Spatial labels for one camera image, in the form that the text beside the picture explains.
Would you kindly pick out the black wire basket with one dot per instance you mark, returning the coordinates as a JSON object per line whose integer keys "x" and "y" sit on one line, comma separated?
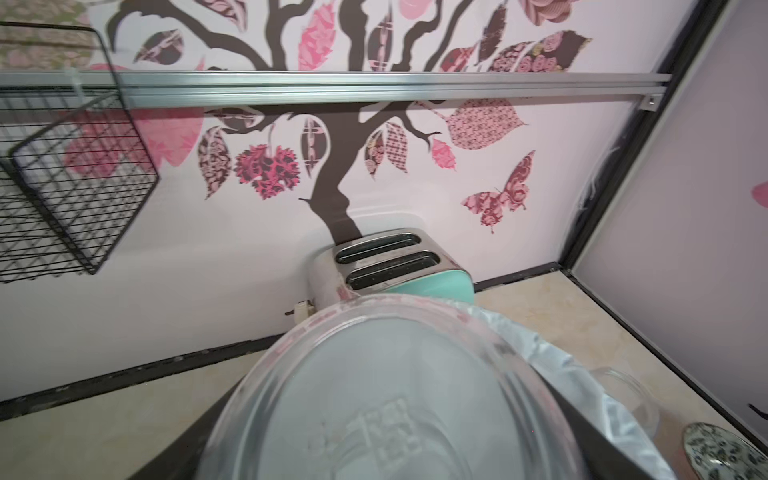
{"x": 75, "y": 172}

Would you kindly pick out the aluminium rail back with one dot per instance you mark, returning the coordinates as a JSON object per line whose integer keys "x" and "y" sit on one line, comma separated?
{"x": 226, "y": 88}

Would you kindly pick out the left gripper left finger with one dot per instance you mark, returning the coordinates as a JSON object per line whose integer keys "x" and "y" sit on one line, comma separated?
{"x": 180, "y": 460}

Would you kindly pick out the white plastic trash bag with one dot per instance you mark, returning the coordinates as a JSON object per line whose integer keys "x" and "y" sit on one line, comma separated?
{"x": 574, "y": 382}

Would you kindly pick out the patterned ceramic bowl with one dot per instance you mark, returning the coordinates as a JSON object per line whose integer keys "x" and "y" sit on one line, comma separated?
{"x": 718, "y": 454}

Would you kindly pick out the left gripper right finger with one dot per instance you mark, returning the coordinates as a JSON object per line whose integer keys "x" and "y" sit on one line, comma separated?
{"x": 602, "y": 459}

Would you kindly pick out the mint green toaster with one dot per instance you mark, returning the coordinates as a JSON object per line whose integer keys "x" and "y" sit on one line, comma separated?
{"x": 399, "y": 261}

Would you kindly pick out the glass jar beige lid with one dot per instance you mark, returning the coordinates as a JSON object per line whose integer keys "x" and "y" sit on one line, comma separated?
{"x": 392, "y": 387}

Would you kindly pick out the glass jar with rice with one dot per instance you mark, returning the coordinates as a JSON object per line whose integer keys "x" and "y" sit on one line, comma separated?
{"x": 635, "y": 397}

